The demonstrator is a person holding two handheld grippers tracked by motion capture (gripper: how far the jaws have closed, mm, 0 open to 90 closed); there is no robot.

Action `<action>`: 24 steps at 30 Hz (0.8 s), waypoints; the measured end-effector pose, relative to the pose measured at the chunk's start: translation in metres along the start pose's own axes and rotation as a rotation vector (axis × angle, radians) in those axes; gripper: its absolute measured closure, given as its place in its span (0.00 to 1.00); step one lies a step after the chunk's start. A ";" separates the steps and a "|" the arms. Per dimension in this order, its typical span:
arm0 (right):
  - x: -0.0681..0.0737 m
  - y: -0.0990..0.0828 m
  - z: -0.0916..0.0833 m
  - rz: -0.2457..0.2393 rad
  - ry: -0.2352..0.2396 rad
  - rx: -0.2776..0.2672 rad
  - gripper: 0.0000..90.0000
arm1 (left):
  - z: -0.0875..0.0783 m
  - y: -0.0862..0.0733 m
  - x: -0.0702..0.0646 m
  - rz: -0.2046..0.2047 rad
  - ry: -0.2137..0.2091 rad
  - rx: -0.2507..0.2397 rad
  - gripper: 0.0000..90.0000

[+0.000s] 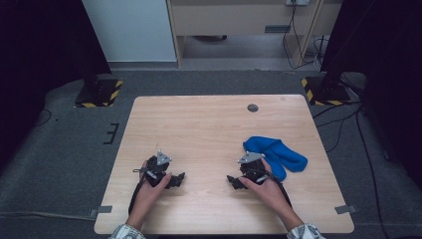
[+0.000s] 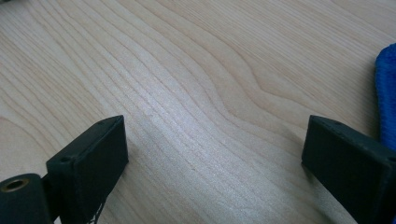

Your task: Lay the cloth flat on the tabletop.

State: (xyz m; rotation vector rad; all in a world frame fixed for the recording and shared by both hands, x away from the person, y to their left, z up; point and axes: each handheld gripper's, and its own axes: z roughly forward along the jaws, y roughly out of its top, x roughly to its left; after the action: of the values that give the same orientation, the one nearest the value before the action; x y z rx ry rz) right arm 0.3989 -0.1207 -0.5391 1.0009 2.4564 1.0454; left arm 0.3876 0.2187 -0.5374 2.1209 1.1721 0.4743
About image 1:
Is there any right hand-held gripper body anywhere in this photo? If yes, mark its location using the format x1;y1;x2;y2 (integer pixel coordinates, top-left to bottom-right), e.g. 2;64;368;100
237;151;269;185

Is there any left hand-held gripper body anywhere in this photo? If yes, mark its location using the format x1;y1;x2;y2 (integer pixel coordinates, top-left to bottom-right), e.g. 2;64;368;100
132;149;173;189

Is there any blue cloth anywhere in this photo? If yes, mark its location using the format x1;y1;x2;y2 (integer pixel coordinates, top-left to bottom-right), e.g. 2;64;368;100
242;135;309;183

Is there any person's left hand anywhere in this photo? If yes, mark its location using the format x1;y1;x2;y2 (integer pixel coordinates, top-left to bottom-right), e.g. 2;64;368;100
127;160;173;219

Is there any person's right hand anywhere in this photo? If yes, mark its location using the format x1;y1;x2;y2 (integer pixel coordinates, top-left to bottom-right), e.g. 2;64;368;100
238;158;296;222

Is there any grey tape piece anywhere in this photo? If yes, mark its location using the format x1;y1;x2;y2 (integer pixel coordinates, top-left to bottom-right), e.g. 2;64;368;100
88;205;113;219
333;204;359;215

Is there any black yellow-striped stand base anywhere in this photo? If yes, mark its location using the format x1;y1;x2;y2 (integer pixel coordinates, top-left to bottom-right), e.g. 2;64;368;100
301;75;352;108
74;77;123;109

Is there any white cabinet panel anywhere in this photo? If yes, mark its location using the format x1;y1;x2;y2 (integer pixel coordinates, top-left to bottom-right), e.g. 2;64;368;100
82;0;177;64

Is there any light wooden desk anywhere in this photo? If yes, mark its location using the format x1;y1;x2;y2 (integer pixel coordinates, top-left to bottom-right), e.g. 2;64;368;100
165;0;343;70

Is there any black curtain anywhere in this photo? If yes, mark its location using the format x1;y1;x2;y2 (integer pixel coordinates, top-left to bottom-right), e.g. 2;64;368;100
0;0;112;168
319;0;422;182

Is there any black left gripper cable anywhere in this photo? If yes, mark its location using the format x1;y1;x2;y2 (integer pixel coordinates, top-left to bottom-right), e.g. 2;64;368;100
127;175;147;215

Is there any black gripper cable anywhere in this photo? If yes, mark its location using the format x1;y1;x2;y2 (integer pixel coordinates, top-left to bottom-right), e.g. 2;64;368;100
127;175;147;215
263;168;294;209

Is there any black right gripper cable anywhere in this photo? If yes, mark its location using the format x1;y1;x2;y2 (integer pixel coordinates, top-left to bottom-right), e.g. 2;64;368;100
263;168;294;209

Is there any long black floor cable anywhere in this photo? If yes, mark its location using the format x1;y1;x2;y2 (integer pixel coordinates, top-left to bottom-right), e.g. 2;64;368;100
355;109;390;239

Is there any thin black floor cable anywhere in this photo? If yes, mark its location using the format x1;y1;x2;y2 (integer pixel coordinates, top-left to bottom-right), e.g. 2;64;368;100
33;109;54;127

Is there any grey floor cable strip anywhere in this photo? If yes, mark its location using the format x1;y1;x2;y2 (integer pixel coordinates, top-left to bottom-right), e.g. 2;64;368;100
0;211;98;223

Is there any black hanging power cable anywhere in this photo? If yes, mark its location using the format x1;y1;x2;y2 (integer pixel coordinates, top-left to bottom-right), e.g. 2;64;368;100
282;3;320;71

